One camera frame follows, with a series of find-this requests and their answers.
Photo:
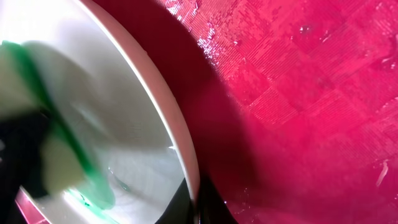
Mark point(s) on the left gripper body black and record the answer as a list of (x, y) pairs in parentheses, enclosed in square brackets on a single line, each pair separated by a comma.
[(22, 136)]

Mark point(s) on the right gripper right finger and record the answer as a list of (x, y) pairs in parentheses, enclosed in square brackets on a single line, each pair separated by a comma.
[(212, 208)]

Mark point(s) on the green yellow sponge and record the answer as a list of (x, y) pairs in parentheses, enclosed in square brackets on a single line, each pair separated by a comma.
[(65, 164)]

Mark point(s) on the white plate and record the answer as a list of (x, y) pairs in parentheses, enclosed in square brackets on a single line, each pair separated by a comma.
[(116, 103)]

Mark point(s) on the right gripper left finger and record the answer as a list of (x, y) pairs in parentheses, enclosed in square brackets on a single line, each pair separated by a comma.
[(180, 208)]

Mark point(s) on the red plastic tray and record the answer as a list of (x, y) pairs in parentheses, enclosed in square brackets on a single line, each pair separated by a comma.
[(291, 105)]

